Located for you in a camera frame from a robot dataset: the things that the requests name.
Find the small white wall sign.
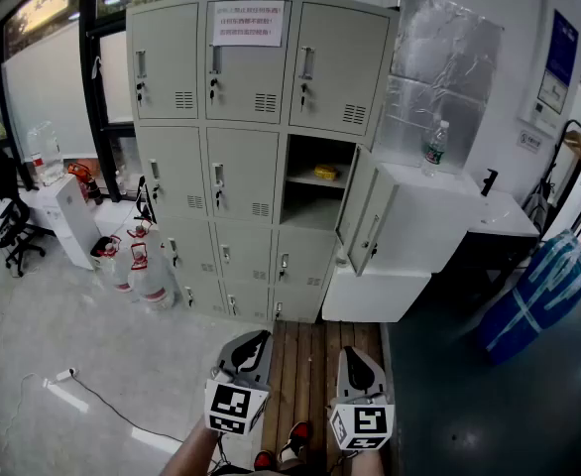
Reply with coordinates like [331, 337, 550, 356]
[516, 129, 543, 154]

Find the person's right shoe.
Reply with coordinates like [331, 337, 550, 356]
[276, 419, 312, 465]

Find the grey metal locker cabinet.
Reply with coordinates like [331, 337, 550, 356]
[125, 0, 402, 324]

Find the black floor cable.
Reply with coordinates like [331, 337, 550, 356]
[71, 373, 187, 446]

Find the black office chair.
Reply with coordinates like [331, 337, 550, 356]
[0, 149, 57, 278]

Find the blue wrapped package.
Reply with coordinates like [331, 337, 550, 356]
[478, 228, 581, 366]

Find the wooden slat pallet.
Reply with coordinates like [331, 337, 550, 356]
[260, 319, 395, 473]

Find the white stepped block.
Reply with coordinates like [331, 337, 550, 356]
[321, 161, 470, 324]

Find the clear green label water bottle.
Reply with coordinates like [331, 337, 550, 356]
[420, 119, 451, 179]

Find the blue wall poster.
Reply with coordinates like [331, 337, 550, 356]
[537, 8, 580, 116]

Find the person's left forearm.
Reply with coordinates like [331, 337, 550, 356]
[160, 416, 222, 476]

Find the white wall control panel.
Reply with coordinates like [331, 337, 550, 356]
[518, 100, 559, 134]

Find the large clear water jug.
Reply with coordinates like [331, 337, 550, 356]
[25, 120, 66, 186]

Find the white paper notice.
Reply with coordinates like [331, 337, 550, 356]
[212, 0, 286, 48]

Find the silver foil sheet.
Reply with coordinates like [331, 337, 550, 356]
[372, 0, 505, 176]

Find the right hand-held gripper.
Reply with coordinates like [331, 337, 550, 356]
[327, 345, 397, 452]

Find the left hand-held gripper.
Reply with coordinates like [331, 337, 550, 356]
[203, 329, 276, 437]

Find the white water dispenser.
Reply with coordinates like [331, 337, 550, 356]
[37, 172, 102, 271]

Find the grey backpack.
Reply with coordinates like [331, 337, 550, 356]
[523, 178, 554, 237]

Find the red handle water jug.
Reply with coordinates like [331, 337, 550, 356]
[126, 218, 166, 267]
[90, 234, 133, 293]
[127, 241, 176, 310]

